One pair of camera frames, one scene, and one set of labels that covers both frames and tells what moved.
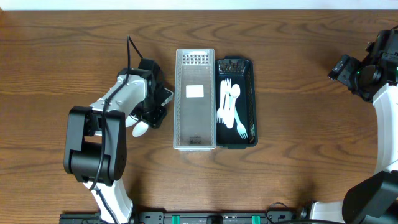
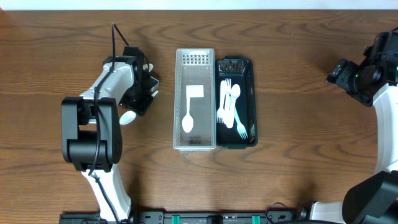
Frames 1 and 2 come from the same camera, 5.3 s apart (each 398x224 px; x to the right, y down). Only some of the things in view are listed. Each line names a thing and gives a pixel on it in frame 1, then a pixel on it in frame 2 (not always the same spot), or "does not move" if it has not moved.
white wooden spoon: x=235 y=92 does not move
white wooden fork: x=220 y=115 does not move
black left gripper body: x=154 y=115 -> x=140 y=90
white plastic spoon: x=140 y=129 -> x=188 y=121
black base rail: x=191 y=216 does not move
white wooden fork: x=227 y=89 does not move
